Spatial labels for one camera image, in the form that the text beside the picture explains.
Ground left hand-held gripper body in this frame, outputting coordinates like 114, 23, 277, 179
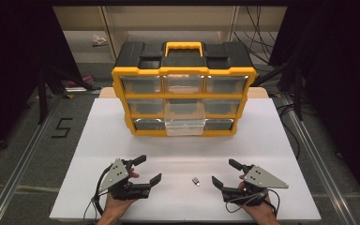
97, 157, 154, 202

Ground beige shelf unit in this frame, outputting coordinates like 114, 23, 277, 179
52, 5, 288, 65

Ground black metal stand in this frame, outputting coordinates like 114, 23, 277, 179
251, 60, 305, 122
37, 66, 102, 126

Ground transparent organizer drawer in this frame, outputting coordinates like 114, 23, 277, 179
163, 98, 206, 137

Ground grid of clear drawers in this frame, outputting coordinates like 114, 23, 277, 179
119, 74, 250, 131

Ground metal floor rail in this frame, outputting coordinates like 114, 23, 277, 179
279, 93, 360, 225
0, 95, 63, 225

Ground hanging black cables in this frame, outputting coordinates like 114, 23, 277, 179
232, 5, 284, 65

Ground pink object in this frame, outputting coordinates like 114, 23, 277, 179
67, 74, 96, 88

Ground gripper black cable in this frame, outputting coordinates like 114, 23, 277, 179
82, 164, 113, 221
224, 187, 281, 218

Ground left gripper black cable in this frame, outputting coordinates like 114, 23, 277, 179
82, 164, 113, 221

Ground white crumpled cloth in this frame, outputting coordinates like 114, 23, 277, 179
91, 34, 110, 48

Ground black curtain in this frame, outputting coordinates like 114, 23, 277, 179
0, 0, 83, 163
267, 0, 360, 214

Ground yellow black organizer cabinet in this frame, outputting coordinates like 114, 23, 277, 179
111, 40, 259, 138

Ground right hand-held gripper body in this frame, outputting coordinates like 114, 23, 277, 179
221, 163, 290, 207

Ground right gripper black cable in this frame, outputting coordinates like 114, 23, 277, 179
224, 187, 281, 218

